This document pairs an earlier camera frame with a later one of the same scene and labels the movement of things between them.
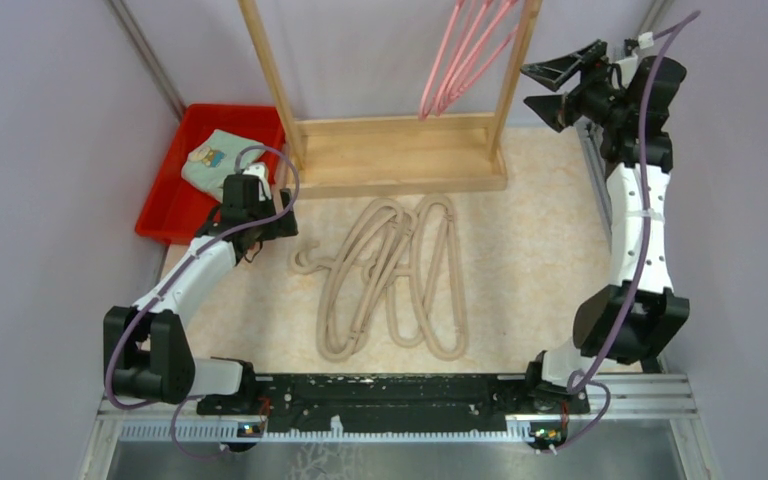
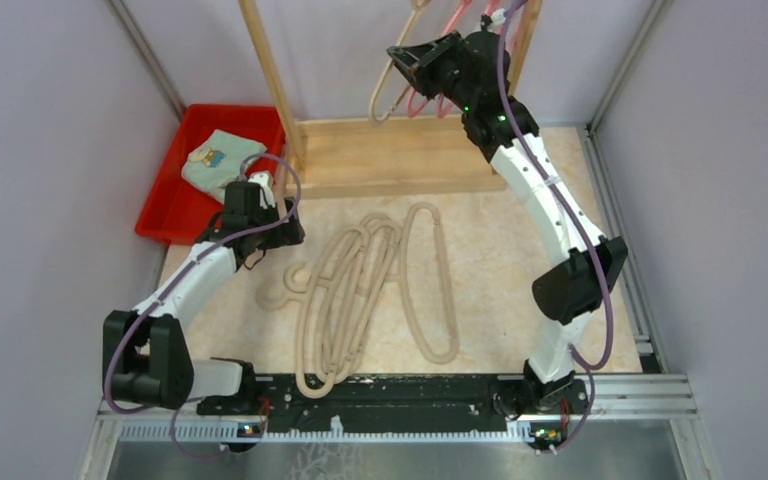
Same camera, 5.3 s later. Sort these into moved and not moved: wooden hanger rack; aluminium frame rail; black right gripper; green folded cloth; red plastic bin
Moved: black right gripper
Not moved: aluminium frame rail; red plastic bin; green folded cloth; wooden hanger rack
